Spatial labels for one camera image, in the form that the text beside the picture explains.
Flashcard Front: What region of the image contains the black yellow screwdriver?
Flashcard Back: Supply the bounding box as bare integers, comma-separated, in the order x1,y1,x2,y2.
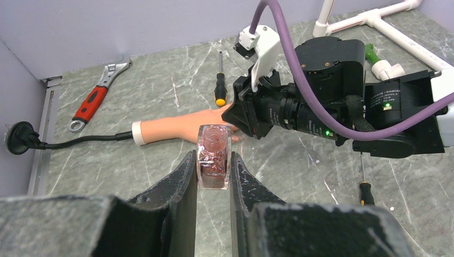
214,51,228,107
359,152,375,206

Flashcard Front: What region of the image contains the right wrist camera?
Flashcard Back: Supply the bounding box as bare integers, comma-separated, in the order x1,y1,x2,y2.
237,25,281,92

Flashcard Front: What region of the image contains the far black yellow screwdriver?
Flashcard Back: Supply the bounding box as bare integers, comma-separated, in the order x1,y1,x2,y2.
214,51,228,107

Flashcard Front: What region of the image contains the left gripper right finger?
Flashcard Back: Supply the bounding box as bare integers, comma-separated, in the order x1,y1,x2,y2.
230,153,414,256

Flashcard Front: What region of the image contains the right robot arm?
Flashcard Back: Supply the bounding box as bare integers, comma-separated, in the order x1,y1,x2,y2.
222,36,453,158

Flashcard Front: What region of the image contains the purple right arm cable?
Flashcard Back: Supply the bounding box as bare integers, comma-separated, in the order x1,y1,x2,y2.
248,0,454,141

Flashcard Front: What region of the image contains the near black yellow screwdriver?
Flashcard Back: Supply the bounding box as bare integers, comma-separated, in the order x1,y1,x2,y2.
359,152,375,206

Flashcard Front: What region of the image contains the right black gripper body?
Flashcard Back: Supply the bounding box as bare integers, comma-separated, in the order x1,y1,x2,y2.
222,68,341,139

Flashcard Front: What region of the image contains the red glitter nail polish bottle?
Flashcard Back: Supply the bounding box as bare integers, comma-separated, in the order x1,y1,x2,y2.
196,124,232,190

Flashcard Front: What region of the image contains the red handled adjustable wrench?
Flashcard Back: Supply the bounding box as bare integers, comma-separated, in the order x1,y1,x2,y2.
68,56,132,133

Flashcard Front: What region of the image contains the mannequin hand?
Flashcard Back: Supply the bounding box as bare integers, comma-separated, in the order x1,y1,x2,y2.
132,105,238,146

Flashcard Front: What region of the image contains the green white pipe fitting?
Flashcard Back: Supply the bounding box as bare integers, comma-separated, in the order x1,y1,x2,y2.
365,43,405,81

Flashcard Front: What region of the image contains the white pvc pipe frame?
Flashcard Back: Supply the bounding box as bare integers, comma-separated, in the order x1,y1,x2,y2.
313,0,453,71

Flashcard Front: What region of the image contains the black hand stand cable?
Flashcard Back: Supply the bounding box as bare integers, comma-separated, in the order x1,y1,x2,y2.
4,121,134,156

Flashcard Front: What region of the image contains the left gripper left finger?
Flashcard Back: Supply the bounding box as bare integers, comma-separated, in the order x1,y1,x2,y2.
1,151,197,256

